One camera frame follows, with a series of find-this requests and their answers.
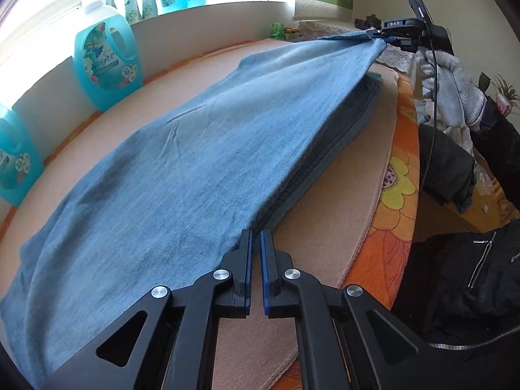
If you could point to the gold lid jar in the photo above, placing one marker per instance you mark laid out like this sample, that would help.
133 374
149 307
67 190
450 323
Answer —
291 30

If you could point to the person's right forearm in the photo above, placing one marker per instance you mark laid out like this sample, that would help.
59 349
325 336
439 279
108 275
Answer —
499 138

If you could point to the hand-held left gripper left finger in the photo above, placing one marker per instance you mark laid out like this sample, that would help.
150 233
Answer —
248 268

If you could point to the person's black jacket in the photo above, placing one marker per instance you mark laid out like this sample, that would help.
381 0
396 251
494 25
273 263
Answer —
455 284

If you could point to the beige mat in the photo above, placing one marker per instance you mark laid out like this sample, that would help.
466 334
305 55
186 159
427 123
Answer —
325 219

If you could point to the blue denim pants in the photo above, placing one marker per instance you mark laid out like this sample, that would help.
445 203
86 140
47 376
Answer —
183 162

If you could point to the large blue detergent jug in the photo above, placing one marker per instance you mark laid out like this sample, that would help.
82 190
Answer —
107 73

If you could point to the slim blue detergent bottle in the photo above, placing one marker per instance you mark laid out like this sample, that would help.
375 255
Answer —
16 162

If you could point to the green plant in red pot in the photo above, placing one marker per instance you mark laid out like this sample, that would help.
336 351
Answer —
505 87

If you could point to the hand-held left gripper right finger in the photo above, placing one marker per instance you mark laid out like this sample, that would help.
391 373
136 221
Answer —
265 272

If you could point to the white lace cloth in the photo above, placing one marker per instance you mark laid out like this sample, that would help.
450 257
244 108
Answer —
325 30

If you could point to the person's right hand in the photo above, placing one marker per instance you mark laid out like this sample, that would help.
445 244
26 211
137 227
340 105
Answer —
459 89

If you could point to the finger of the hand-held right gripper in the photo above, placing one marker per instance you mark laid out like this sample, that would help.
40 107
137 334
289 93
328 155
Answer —
375 32

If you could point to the pile of light clothes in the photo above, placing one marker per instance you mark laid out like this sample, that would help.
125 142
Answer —
459 140

